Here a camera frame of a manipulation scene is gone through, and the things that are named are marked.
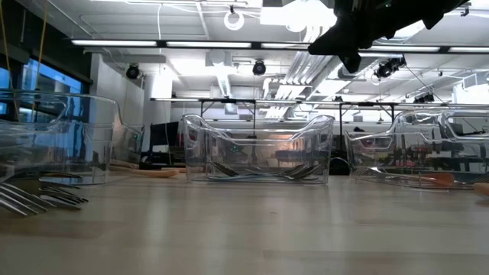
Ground black monitor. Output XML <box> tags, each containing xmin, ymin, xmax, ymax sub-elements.
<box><xmin>148</xmin><ymin>121</ymin><xmax>180</xmax><ymax>154</ymax></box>

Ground black-framed background table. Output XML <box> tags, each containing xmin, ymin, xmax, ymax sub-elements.
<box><xmin>338</xmin><ymin>101</ymin><xmax>397</xmax><ymax>131</ymax></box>
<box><xmin>198</xmin><ymin>98</ymin><xmax>257</xmax><ymax>133</ymax></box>

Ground wooden utensil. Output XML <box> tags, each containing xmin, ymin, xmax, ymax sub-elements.
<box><xmin>125</xmin><ymin>167</ymin><xmax>180</xmax><ymax>179</ymax></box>

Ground orange-handled silver knife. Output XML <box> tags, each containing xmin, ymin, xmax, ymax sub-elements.
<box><xmin>160</xmin><ymin>166</ymin><xmax>203</xmax><ymax>173</ymax></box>

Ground clear plastic bin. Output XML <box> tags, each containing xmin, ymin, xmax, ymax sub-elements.
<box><xmin>343</xmin><ymin>108</ymin><xmax>489</xmax><ymax>191</ymax></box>
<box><xmin>0</xmin><ymin>89</ymin><xmax>145</xmax><ymax>187</ymax></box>
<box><xmin>181</xmin><ymin>113</ymin><xmax>336</xmax><ymax>186</ymax></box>
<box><xmin>206</xmin><ymin>128</ymin><xmax>306</xmax><ymax>177</ymax></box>

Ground white ceiling pipes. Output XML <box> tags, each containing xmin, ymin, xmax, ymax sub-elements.
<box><xmin>284</xmin><ymin>15</ymin><xmax>355</xmax><ymax>87</ymax></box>

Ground white ceiling duct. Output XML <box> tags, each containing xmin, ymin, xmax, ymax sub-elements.
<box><xmin>205</xmin><ymin>49</ymin><xmax>240</xmax><ymax>99</ymax></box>

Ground teal-handled metal spoon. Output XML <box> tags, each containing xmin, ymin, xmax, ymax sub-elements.
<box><xmin>208</xmin><ymin>163</ymin><xmax>322</xmax><ymax>181</ymax></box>
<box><xmin>228</xmin><ymin>163</ymin><xmax>306</xmax><ymax>180</ymax></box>
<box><xmin>209</xmin><ymin>160</ymin><xmax>268</xmax><ymax>180</ymax></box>

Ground long ceiling light bar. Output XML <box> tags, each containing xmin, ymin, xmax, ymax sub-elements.
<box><xmin>70</xmin><ymin>37</ymin><xmax>489</xmax><ymax>54</ymax></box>

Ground white cable coil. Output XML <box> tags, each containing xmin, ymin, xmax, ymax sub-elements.
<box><xmin>223</xmin><ymin>9</ymin><xmax>245</xmax><ymax>31</ymax></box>

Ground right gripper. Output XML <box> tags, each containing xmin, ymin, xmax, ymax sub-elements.
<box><xmin>307</xmin><ymin>0</ymin><xmax>394</xmax><ymax>74</ymax></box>

